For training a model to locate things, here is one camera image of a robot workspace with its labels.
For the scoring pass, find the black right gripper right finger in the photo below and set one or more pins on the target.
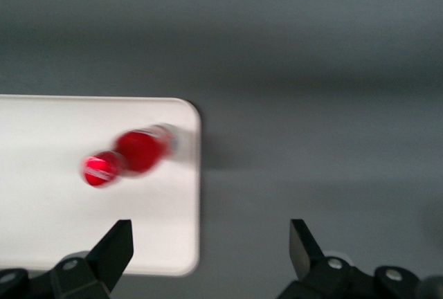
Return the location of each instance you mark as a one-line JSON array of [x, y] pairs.
[[308, 264]]

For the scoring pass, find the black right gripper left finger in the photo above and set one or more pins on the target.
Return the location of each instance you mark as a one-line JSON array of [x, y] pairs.
[[104, 268]]

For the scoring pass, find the red coke bottle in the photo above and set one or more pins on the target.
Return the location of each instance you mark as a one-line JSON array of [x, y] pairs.
[[138, 150]]

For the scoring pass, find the beige plastic tray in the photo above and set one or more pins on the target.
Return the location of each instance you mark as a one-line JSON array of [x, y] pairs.
[[52, 133]]

